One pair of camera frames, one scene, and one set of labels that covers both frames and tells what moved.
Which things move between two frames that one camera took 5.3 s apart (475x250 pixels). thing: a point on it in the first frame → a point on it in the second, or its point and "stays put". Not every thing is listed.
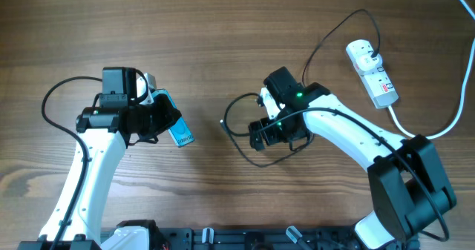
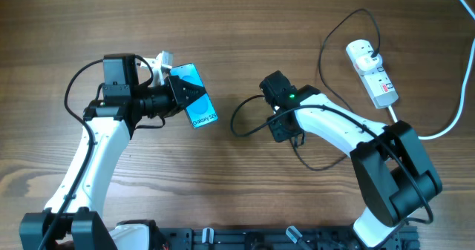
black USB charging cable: (302, 83) → (332, 92)
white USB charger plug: (365, 62) stays put
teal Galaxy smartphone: (180, 132) → (200, 113)
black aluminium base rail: (254, 238) stays put
